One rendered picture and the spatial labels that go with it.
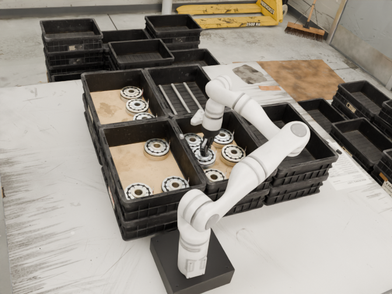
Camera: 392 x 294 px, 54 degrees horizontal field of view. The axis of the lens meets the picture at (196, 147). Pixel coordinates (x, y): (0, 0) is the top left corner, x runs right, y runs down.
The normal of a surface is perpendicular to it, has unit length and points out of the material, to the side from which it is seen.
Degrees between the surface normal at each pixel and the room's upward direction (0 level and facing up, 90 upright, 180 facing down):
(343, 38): 90
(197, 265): 89
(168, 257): 4
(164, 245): 4
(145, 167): 0
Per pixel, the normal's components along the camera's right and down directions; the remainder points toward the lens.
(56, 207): 0.14, -0.74
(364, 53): -0.90, 0.18
